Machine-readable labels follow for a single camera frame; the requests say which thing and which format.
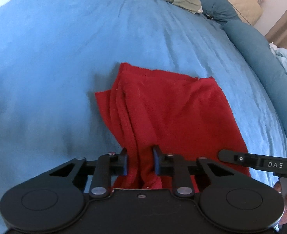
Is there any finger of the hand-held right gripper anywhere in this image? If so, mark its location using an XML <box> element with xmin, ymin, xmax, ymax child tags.
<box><xmin>218</xmin><ymin>149</ymin><xmax>247</xmax><ymax>164</ymax></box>

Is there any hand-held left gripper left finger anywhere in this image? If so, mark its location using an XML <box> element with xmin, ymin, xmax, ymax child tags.
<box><xmin>49</xmin><ymin>147</ymin><xmax>129</xmax><ymax>199</ymax></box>

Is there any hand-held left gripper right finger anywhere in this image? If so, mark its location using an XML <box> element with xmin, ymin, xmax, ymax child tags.
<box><xmin>152</xmin><ymin>145</ymin><xmax>237</xmax><ymax>198</ymax></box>

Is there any red knit sweater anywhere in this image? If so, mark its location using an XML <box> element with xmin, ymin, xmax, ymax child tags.
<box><xmin>95</xmin><ymin>62</ymin><xmax>251</xmax><ymax>190</ymax></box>

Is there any teal long pillow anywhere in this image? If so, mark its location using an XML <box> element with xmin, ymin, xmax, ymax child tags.
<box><xmin>223</xmin><ymin>19</ymin><xmax>287</xmax><ymax>147</ymax></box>

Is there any blue bed sheet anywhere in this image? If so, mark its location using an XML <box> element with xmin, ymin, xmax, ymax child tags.
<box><xmin>0</xmin><ymin>0</ymin><xmax>287</xmax><ymax>234</ymax></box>

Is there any beige curtain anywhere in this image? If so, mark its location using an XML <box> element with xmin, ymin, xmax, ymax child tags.
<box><xmin>265</xmin><ymin>2</ymin><xmax>287</xmax><ymax>52</ymax></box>

